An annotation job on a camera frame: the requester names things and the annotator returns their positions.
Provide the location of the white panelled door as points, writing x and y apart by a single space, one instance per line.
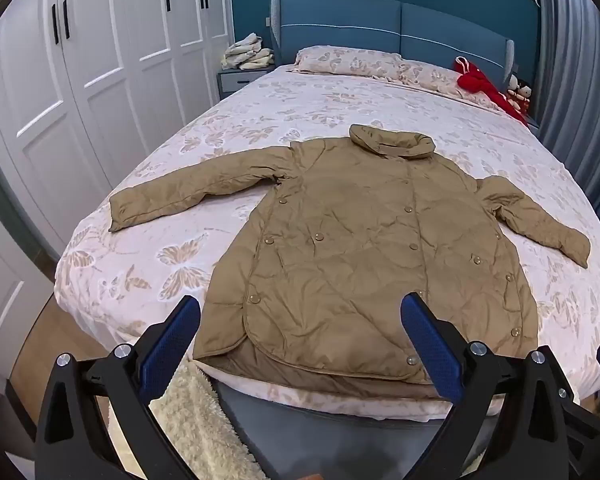
5 285

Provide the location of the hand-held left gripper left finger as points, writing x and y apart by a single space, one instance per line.
172 340

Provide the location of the blue-grey curtain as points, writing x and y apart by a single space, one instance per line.
575 85

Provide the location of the tan quilted coat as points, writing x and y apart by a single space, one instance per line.
360 240

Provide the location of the cream fluffy blanket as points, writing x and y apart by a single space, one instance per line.
200 420

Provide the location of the blue-grey nightstand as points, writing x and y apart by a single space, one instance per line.
240 80

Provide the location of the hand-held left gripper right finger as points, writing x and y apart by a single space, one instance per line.
430 350

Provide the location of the grey bed base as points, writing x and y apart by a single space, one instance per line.
330 440

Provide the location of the butterfly print pillow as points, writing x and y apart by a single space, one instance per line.
430 80
340 60

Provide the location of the pile of cream clothes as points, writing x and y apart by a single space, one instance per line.
247 52

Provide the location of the red garment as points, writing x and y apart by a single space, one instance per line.
480 85

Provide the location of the white panelled wardrobe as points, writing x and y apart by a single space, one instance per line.
105 60

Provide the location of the butterfly print bedspread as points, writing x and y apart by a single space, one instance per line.
260 105

